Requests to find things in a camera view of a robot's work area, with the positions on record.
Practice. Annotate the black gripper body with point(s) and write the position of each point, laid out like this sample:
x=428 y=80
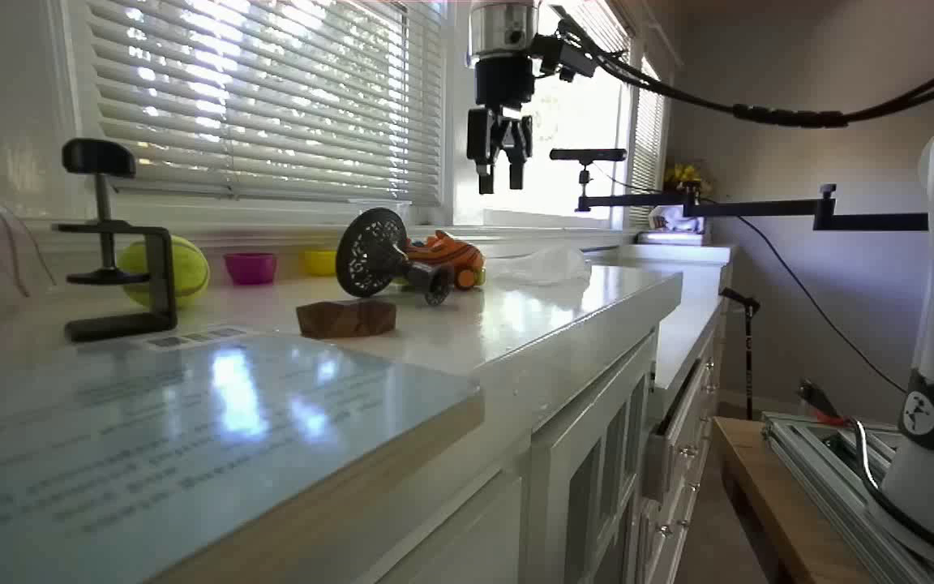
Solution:
x=503 y=82

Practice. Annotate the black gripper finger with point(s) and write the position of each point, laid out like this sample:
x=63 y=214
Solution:
x=480 y=151
x=521 y=151

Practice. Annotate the white slatted window blinds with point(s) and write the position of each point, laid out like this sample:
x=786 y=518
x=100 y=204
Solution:
x=260 y=100

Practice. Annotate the orange toy car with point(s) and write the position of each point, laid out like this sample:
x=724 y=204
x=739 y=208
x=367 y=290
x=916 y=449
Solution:
x=453 y=254

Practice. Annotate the yellow flower bouquet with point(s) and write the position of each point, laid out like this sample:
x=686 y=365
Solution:
x=686 y=180

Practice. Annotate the yellow plastic cup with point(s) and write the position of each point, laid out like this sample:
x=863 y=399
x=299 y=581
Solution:
x=319 y=260

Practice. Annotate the brown wooden chunk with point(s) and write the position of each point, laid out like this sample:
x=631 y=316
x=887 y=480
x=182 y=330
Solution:
x=346 y=318

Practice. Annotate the pink plastic cup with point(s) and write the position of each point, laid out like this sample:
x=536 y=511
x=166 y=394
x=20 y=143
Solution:
x=251 y=266

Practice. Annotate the black thin stand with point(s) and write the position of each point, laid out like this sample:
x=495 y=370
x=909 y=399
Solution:
x=748 y=358

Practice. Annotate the yellow-green tennis ball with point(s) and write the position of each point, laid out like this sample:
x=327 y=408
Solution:
x=188 y=266

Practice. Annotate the white counter cabinet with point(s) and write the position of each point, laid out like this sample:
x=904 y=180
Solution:
x=598 y=466

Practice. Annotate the black C-clamp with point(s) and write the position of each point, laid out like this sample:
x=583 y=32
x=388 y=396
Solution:
x=155 y=283

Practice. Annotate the black red clamp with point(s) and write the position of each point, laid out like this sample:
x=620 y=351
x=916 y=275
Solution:
x=818 y=403

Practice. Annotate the white book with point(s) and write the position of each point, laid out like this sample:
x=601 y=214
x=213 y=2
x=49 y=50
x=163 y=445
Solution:
x=163 y=444

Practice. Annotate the wooden platform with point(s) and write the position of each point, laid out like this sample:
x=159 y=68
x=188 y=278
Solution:
x=780 y=508

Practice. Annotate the white window frame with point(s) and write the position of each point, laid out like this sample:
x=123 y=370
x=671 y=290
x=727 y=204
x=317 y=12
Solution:
x=437 y=130

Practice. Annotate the black bar camera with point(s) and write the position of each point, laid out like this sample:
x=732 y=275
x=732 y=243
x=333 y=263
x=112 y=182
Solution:
x=586 y=155

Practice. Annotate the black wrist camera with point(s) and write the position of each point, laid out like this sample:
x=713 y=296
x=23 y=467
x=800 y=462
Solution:
x=564 y=58

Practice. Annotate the aluminium rail frame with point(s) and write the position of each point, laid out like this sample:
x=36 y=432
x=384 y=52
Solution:
x=824 y=466

